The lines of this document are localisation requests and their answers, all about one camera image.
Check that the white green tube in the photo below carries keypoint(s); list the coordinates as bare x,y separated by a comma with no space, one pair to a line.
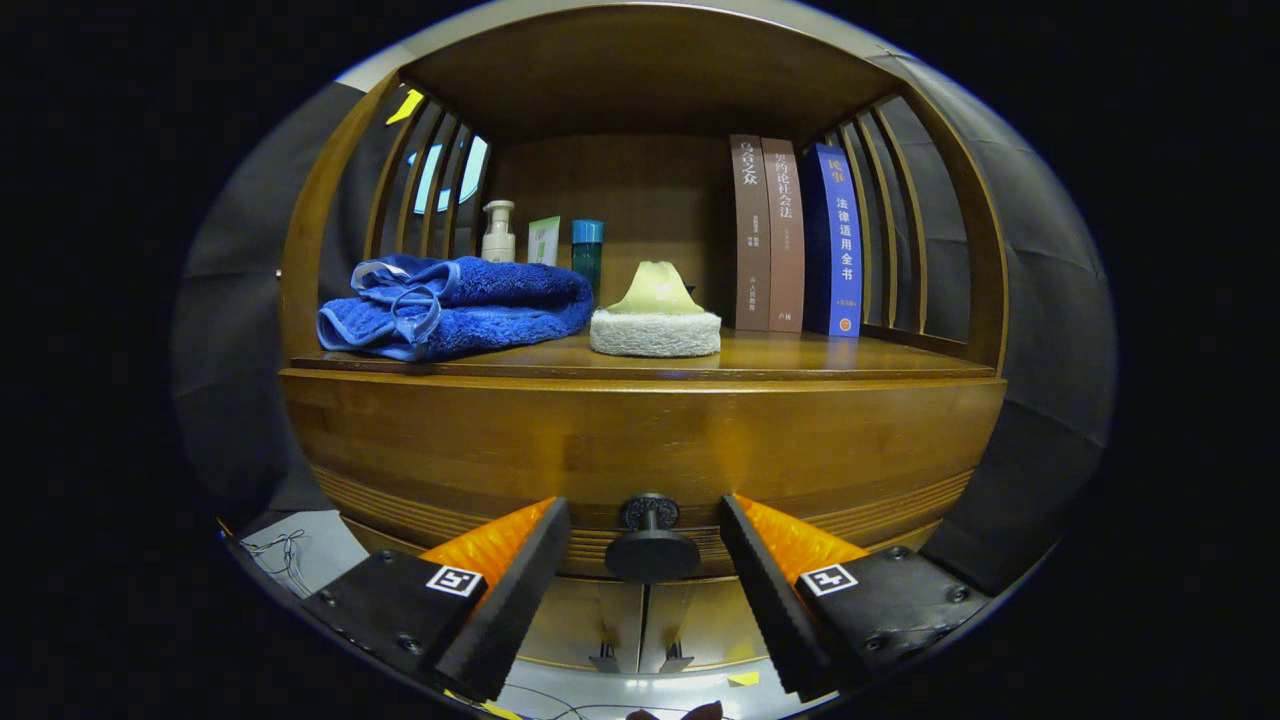
543,242

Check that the yellow floor tape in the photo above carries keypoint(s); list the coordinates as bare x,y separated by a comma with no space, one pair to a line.
743,679

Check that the wooden countertop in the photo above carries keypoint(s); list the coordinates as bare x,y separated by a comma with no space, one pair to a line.
800,352

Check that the blue book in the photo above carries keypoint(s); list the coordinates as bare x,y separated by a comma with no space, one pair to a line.
840,240

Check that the wooden drawer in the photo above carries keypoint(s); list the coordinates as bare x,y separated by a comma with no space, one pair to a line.
500,440

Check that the wooden cabinet door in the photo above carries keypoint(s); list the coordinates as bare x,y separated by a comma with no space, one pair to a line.
570,620
715,620

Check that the white pump bottle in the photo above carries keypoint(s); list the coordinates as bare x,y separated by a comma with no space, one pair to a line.
498,243

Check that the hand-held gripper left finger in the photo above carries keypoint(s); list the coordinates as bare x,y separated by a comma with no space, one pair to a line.
520,600

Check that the black drawer knob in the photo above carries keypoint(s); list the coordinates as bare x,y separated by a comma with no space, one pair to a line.
652,555

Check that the wooden cabinet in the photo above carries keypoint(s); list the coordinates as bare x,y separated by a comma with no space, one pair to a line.
650,70

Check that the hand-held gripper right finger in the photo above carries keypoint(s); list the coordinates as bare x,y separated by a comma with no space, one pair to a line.
775,600

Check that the blue cap glass bottle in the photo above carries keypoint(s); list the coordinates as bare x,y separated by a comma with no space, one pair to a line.
587,250

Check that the blue towel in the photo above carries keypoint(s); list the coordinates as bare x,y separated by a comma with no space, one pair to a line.
480,300

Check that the reddish brown book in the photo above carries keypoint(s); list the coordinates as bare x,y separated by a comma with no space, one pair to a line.
785,250

